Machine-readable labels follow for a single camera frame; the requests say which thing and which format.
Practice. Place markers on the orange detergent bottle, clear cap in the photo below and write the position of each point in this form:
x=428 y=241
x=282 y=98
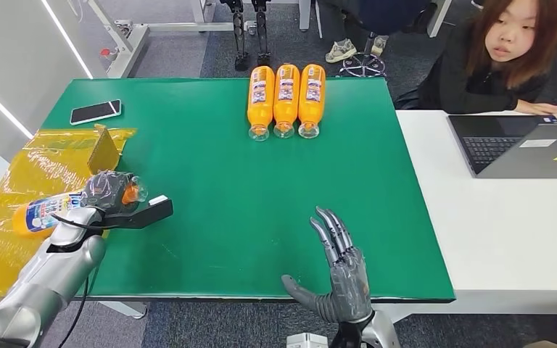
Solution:
x=286 y=98
x=312 y=98
x=260 y=101

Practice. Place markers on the black smartphone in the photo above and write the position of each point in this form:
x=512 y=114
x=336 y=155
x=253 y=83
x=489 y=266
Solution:
x=95 y=112

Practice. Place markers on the person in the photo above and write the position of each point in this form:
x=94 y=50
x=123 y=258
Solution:
x=470 y=72

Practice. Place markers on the black robot leg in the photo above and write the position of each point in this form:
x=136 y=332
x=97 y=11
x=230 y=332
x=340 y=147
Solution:
x=262 y=33
x=240 y=33

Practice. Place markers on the green table mat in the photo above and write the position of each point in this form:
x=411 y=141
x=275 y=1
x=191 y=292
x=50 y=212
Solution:
x=240 y=201

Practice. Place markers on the person's shoe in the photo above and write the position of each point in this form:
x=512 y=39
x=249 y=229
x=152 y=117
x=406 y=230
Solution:
x=341 y=50
x=379 y=44

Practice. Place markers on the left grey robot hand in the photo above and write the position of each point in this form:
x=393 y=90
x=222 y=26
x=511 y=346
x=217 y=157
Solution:
x=108 y=189

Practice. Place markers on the grey laptop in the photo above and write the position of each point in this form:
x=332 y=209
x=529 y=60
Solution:
x=514 y=144

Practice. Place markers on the office chair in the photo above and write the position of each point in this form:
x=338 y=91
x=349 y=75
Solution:
x=365 y=62

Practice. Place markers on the white metal frame stand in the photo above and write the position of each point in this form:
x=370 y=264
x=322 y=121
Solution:
x=129 y=43

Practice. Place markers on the right wrist camera pale box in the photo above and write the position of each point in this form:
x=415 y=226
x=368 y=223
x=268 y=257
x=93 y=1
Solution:
x=307 y=341

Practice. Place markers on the orange detergent bottle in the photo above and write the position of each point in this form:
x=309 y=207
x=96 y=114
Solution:
x=260 y=101
x=43 y=214
x=286 y=98
x=312 y=98

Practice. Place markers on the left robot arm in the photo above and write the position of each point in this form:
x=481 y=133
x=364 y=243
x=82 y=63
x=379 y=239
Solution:
x=52 y=274

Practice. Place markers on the yellow plastic bag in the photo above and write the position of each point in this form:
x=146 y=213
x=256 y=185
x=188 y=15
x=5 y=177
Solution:
x=43 y=158

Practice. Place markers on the person's hand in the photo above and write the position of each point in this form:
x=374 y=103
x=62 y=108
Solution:
x=538 y=107

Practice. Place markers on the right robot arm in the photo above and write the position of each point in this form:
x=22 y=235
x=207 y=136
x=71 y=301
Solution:
x=379 y=336

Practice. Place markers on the left wrist camera, black bracket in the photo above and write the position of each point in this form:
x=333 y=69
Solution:
x=139 y=216

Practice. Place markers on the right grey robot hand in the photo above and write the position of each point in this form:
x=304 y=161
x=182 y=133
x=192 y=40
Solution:
x=350 y=288

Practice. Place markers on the brown cardboard piece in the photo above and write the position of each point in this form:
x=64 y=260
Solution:
x=103 y=153

